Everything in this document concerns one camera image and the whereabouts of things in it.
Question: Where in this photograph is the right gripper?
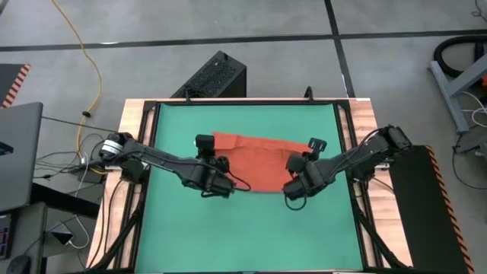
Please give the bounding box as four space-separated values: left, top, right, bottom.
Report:
282 153 330 201

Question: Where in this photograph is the dark grey desk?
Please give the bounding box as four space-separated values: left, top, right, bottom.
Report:
0 201 49 274

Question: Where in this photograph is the black right camera cable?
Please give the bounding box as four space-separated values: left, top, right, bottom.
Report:
284 193 308 212

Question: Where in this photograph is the black hose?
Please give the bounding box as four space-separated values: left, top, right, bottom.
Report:
433 35 487 79

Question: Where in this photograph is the black computer tower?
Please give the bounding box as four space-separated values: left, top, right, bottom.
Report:
170 50 247 99

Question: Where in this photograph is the black phone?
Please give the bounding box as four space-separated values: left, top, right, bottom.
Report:
50 230 75 247

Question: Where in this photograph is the large black striped floor mat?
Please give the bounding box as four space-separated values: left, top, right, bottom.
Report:
382 144 476 274

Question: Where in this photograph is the black computer mouse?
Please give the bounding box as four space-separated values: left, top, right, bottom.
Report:
6 254 32 274

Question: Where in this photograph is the yellow cable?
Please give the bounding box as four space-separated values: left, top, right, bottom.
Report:
50 0 110 176

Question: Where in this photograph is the black camera cable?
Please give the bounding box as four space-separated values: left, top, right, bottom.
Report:
284 193 308 212
227 170 253 193

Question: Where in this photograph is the black left camera cable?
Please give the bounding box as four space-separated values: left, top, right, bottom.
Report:
227 170 253 193

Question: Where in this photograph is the black keyboard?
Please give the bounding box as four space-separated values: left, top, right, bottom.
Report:
0 215 15 260

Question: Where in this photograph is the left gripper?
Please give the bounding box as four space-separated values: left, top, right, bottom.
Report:
184 155 236 199

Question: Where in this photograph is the white phone cable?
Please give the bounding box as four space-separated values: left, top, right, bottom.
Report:
67 215 91 250

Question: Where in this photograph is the grey metal stand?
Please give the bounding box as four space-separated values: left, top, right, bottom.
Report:
428 53 487 134

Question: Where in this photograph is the green table mat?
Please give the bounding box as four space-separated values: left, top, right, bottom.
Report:
135 103 364 272

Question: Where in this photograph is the small black striped floor mat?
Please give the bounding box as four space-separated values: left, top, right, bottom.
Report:
0 63 31 110

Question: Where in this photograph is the orange towel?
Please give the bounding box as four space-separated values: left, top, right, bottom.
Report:
212 131 312 193

